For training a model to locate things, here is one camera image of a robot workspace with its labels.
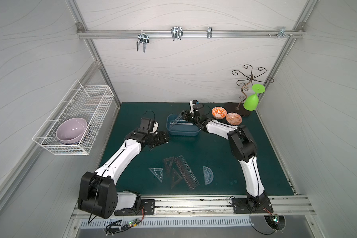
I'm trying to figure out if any blue plastic storage box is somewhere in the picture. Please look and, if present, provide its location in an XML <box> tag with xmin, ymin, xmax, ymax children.
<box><xmin>166</xmin><ymin>114</ymin><xmax>200</xmax><ymax>136</ymax></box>

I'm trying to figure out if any clear protractor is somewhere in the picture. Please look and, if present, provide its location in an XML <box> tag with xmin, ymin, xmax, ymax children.
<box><xmin>203</xmin><ymin>166</ymin><xmax>214</xmax><ymax>185</ymax></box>

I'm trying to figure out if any stencil ruler narrow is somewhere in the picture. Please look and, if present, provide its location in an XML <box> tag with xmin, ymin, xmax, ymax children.
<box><xmin>170</xmin><ymin>114</ymin><xmax>182</xmax><ymax>129</ymax></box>

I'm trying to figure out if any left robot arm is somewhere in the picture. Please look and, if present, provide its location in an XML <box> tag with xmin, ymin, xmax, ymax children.
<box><xmin>77</xmin><ymin>131</ymin><xmax>169</xmax><ymax>219</ymax></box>

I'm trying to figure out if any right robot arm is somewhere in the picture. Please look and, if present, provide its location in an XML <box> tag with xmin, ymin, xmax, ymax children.
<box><xmin>180</xmin><ymin>110</ymin><xmax>268</xmax><ymax>210</ymax></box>

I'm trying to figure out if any orange patterned bowl left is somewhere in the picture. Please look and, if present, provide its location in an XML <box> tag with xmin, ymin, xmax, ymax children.
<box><xmin>211</xmin><ymin>107</ymin><xmax>228</xmax><ymax>120</ymax></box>

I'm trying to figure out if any dark triangle ruler upper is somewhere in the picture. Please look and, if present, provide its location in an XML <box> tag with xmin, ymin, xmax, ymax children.
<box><xmin>164</xmin><ymin>156</ymin><xmax>175</xmax><ymax>175</ymax></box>

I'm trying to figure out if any dark triangle ruler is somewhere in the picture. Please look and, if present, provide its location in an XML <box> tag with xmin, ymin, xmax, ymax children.
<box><xmin>171</xmin><ymin>168</ymin><xmax>182</xmax><ymax>189</ymax></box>
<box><xmin>164</xmin><ymin>156</ymin><xmax>175</xmax><ymax>175</ymax></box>

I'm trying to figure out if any clear triangle ruler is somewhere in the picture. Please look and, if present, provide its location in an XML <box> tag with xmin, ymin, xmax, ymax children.
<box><xmin>149</xmin><ymin>168</ymin><xmax>164</xmax><ymax>183</ymax></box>

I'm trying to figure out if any green table mat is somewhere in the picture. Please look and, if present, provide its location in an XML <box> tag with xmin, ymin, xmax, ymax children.
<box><xmin>101</xmin><ymin>102</ymin><xmax>293</xmax><ymax>196</ymax></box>

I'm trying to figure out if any brown metal cup stand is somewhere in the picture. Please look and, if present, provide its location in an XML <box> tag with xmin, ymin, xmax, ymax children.
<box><xmin>224</xmin><ymin>64</ymin><xmax>267</xmax><ymax>117</ymax></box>

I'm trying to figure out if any dark triangle ruler lower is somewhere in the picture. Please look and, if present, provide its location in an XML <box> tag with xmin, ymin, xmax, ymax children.
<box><xmin>171</xmin><ymin>168</ymin><xmax>182</xmax><ymax>189</ymax></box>

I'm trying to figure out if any green plastic goblet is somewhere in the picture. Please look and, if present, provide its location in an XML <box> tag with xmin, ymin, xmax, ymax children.
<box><xmin>244</xmin><ymin>84</ymin><xmax>266</xmax><ymax>111</ymax></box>

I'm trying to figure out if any stencil ruler large dark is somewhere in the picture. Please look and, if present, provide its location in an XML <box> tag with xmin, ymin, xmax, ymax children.
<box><xmin>174</xmin><ymin>155</ymin><xmax>199</xmax><ymax>190</ymax></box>

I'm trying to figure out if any lilac bowl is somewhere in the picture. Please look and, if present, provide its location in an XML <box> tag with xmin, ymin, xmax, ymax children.
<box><xmin>56</xmin><ymin>118</ymin><xmax>88</xmax><ymax>145</ymax></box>

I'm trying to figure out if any metal hook middle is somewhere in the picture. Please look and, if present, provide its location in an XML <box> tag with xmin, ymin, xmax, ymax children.
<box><xmin>171</xmin><ymin>26</ymin><xmax>183</xmax><ymax>41</ymax></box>

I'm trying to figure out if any metal hook small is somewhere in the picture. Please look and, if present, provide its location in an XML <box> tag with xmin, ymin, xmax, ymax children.
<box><xmin>207</xmin><ymin>27</ymin><xmax>213</xmax><ymax>39</ymax></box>

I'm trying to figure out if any metal hook left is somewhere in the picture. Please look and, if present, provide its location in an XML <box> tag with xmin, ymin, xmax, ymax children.
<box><xmin>136</xmin><ymin>33</ymin><xmax>149</xmax><ymax>52</ymax></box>

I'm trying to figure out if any metal hook right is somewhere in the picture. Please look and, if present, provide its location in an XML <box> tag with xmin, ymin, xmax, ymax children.
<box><xmin>267</xmin><ymin>27</ymin><xmax>294</xmax><ymax>39</ymax></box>

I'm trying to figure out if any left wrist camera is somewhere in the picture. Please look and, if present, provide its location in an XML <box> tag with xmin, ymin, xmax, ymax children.
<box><xmin>138</xmin><ymin>118</ymin><xmax>158</xmax><ymax>134</ymax></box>

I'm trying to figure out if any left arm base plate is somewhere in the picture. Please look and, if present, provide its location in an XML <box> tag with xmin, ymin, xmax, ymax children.
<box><xmin>114</xmin><ymin>198</ymin><xmax>156</xmax><ymax>216</ymax></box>

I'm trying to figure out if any aluminium front rail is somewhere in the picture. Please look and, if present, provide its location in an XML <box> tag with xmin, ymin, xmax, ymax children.
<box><xmin>71</xmin><ymin>194</ymin><xmax>316</xmax><ymax>219</ymax></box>

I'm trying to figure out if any aluminium rail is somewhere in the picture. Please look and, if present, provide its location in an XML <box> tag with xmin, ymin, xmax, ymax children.
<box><xmin>78</xmin><ymin>29</ymin><xmax>306</xmax><ymax>40</ymax></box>
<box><xmin>71</xmin><ymin>194</ymin><xmax>316</xmax><ymax>219</ymax></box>

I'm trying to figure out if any white wire basket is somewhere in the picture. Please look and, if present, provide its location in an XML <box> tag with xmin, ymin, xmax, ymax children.
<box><xmin>32</xmin><ymin>80</ymin><xmax>114</xmax><ymax>156</ymax></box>

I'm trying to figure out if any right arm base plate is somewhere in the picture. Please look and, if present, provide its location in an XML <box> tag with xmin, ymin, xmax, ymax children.
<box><xmin>228</xmin><ymin>196</ymin><xmax>274</xmax><ymax>214</ymax></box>

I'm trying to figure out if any aluminium top rail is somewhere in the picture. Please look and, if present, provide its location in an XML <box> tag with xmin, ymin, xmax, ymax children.
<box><xmin>78</xmin><ymin>29</ymin><xmax>306</xmax><ymax>40</ymax></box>

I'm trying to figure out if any white cable duct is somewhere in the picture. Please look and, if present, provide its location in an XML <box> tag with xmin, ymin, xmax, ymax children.
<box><xmin>79</xmin><ymin>216</ymin><xmax>254</xmax><ymax>229</ymax></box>

